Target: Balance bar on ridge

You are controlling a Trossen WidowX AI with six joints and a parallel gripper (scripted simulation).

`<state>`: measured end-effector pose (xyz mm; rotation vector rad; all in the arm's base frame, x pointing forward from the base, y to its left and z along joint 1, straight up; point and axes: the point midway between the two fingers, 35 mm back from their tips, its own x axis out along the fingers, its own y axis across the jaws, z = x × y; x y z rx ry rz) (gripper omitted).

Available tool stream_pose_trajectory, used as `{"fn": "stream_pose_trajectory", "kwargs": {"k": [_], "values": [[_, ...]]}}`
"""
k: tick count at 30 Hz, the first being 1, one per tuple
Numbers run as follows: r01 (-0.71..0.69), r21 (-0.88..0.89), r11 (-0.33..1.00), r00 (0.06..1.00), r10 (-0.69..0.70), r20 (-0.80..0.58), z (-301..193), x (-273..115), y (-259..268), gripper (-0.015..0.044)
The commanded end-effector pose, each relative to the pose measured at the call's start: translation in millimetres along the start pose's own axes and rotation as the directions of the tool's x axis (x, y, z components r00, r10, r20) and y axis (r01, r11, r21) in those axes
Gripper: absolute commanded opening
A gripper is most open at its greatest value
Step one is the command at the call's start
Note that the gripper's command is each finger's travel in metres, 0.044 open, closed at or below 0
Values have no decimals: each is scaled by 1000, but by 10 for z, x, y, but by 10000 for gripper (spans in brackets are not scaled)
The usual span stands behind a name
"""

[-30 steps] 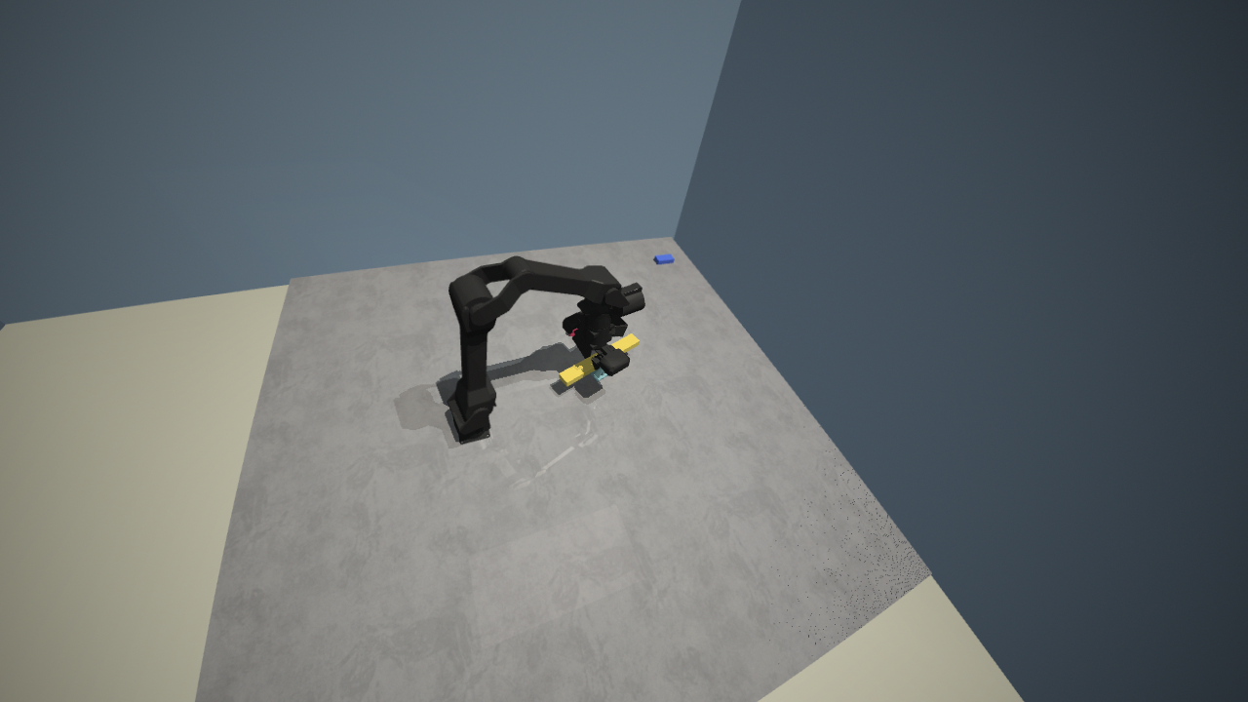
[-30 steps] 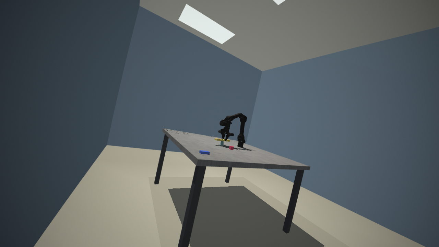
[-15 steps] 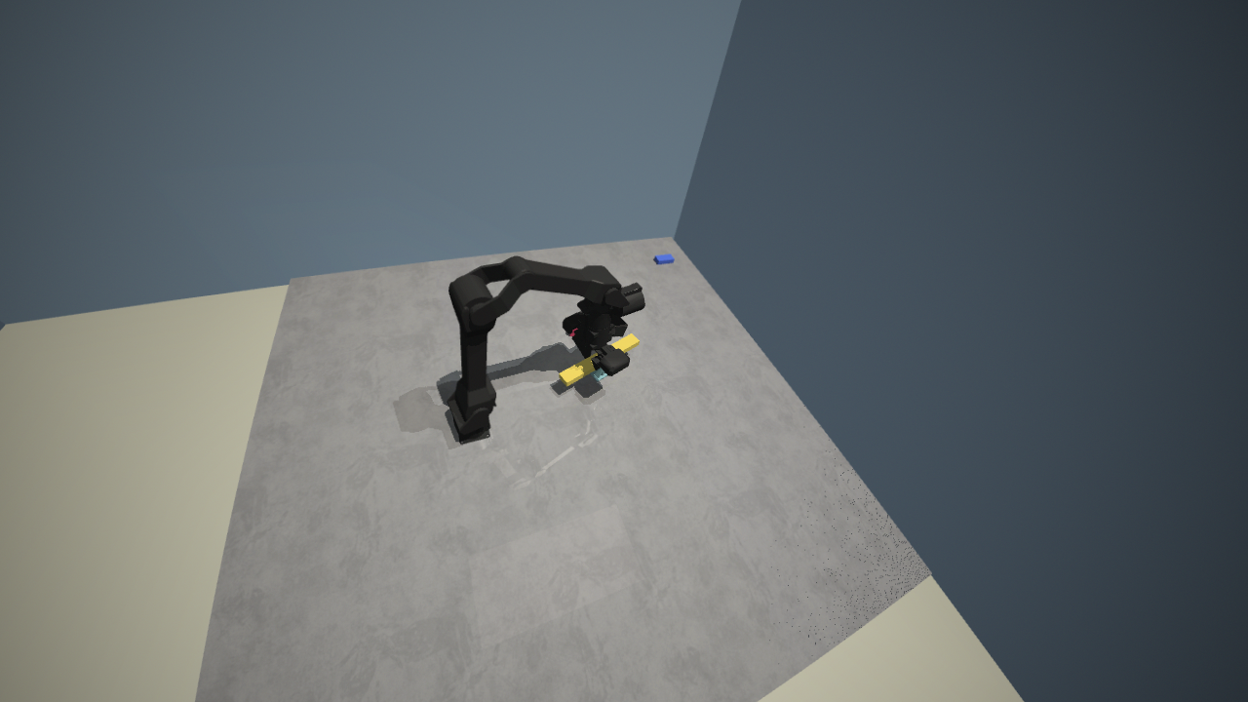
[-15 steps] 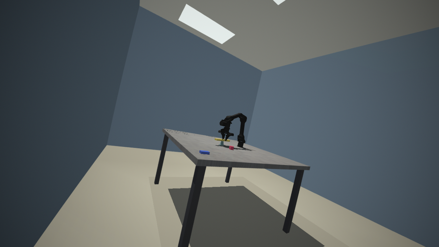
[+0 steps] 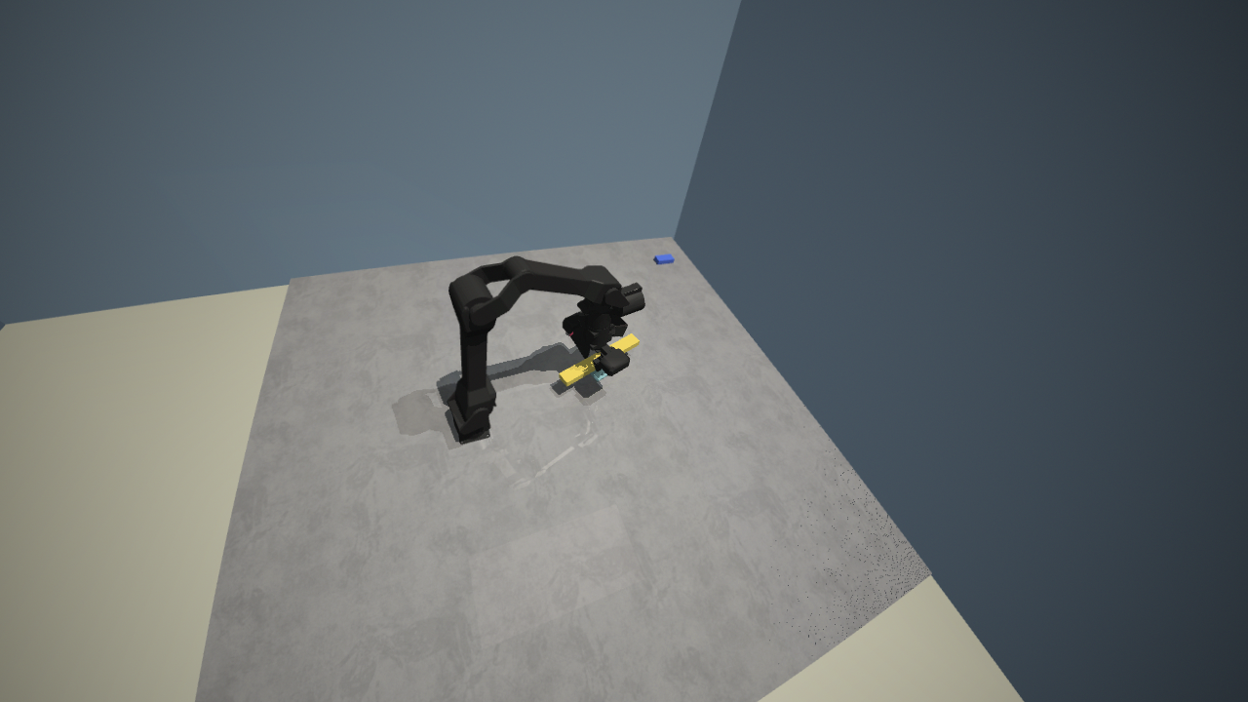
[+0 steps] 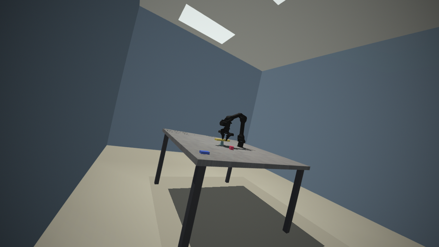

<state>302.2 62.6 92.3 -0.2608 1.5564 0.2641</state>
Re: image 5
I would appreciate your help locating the yellow bar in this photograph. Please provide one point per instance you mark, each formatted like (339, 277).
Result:
(586, 366)

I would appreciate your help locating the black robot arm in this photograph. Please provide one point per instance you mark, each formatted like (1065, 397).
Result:
(605, 302)

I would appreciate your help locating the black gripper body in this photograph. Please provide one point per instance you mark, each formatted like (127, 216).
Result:
(612, 360)

